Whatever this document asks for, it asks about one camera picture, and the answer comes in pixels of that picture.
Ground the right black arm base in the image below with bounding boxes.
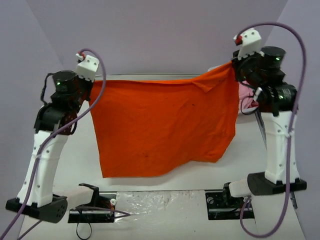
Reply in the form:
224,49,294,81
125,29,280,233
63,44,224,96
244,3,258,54
204,182,245,221

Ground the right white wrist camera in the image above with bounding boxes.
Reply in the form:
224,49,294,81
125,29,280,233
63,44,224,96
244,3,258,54
233,28,262,61

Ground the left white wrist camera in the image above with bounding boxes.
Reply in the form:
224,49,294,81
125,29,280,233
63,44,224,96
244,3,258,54
75,52,100,83

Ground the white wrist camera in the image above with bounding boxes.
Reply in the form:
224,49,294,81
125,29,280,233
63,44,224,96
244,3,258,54
75,52,100,83
233,28,262,61

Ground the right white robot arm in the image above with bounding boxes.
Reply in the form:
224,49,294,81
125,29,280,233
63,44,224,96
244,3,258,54
221,46,307,207

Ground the orange t-shirt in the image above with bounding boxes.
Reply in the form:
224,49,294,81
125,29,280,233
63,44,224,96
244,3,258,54
89,63,239,178

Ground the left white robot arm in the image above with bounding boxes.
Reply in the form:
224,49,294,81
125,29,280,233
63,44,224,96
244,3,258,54
5,70,94,223

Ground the thin black cable loop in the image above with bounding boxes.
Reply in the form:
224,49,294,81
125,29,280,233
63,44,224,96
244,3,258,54
76,207,94,239

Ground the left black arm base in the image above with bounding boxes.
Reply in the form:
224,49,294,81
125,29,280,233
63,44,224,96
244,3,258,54
67,183,117,224

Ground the pink t-shirt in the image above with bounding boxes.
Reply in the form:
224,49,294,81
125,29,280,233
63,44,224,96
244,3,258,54
238,81,258,116

